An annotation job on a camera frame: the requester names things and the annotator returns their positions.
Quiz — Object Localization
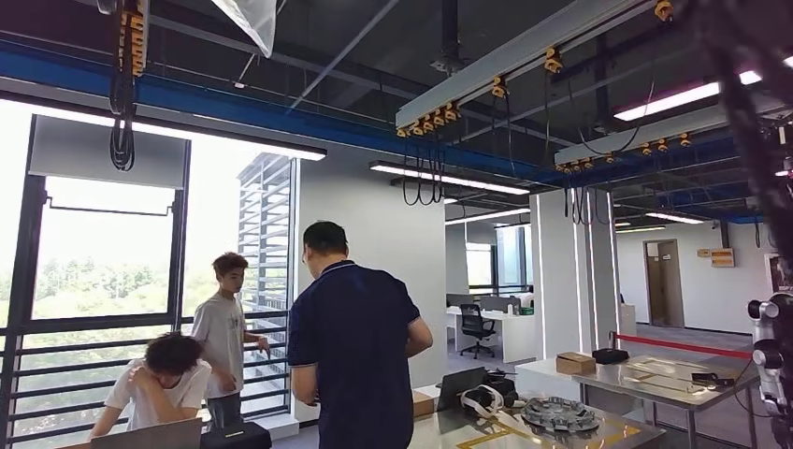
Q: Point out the steel workbench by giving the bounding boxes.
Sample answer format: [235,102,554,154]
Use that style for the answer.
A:
[405,396,669,449]
[571,354,762,449]

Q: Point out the black mesh office chair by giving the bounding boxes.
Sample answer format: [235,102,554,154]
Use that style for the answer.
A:
[458,302,497,361]

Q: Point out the grey desk partition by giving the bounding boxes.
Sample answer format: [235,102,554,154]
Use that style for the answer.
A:
[445,292,523,313]

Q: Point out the person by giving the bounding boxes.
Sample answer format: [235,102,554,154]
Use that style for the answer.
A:
[286,220,435,449]
[86,331,214,442]
[190,251,272,430]

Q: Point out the grey exterior louvre panel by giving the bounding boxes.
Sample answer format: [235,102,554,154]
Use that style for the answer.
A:
[237,152,294,314]

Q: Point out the white office desk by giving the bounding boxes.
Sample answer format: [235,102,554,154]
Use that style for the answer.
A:
[445,306,538,366]

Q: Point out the black laptop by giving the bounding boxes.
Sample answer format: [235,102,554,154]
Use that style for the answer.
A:
[436,366,489,414]

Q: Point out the brown cardboard box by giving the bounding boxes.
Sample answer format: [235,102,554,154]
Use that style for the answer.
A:
[555,351,598,377]
[412,389,437,420]

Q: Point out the blue overhead crane girder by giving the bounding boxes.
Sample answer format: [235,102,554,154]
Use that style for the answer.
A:
[557,133,764,225]
[0,37,562,188]

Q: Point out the white black VR headset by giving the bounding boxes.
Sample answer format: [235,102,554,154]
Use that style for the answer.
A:
[458,377,520,417]

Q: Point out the clear plastic hanging bag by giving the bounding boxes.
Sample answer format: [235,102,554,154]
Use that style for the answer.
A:
[209,0,279,59]

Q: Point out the silver plastic wheel hubcap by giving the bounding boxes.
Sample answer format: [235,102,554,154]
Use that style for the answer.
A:
[519,396,602,436]

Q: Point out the black zippered carrying case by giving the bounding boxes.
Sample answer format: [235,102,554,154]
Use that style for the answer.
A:
[591,347,632,366]

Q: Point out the brown door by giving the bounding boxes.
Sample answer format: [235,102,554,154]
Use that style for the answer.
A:
[642,238,686,329]

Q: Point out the grey roller blind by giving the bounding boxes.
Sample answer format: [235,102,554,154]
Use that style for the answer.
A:
[27,113,192,191]

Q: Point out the red barrier belt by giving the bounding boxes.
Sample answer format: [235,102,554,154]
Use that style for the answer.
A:
[612,332,755,362]

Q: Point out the grey laptop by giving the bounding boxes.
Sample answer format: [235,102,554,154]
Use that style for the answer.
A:
[89,417,205,449]

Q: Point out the grey metal railing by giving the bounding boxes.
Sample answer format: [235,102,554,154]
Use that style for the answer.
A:
[0,312,293,447]

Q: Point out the silver black humanoid robot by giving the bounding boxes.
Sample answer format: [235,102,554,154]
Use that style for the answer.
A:
[746,293,793,449]

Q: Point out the black hanging cable loops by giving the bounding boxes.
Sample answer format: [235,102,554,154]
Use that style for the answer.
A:
[562,185,613,228]
[95,0,151,173]
[401,133,449,209]

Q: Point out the vertical wall light strip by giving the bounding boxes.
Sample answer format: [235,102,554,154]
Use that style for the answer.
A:
[607,192,621,336]
[572,188,588,355]
[535,195,548,362]

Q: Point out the white overhead crane rail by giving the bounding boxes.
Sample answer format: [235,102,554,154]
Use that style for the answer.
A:
[553,93,793,173]
[394,0,676,139]

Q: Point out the white pedestal cabinet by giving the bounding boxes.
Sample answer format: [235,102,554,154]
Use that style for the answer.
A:
[620,301,639,340]

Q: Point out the dark framed wall poster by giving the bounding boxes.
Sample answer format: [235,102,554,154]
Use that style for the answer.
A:
[764,253,793,297]

